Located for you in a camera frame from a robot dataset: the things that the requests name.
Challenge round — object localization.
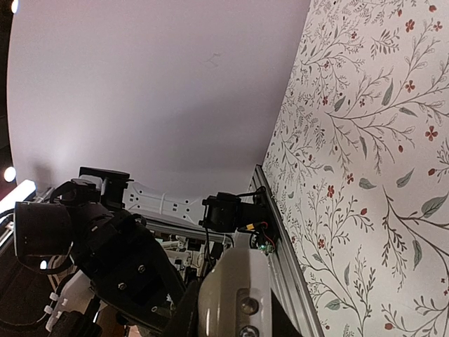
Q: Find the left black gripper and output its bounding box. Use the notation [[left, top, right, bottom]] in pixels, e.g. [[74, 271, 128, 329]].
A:
[[89, 217, 186, 330]]

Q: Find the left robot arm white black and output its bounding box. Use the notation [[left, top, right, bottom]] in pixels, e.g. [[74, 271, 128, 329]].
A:
[[1, 167, 275, 336]]

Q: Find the floral patterned table mat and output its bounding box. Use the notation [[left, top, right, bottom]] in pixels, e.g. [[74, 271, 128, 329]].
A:
[[263, 1, 448, 336]]

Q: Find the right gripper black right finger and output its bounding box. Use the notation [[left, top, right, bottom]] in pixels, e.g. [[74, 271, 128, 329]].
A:
[[271, 291, 302, 337]]

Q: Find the aluminium front rail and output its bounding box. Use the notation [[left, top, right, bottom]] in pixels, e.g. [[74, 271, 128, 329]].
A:
[[250, 165, 324, 336]]

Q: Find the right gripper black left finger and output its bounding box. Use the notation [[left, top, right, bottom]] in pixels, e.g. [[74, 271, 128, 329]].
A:
[[168, 280, 201, 337]]

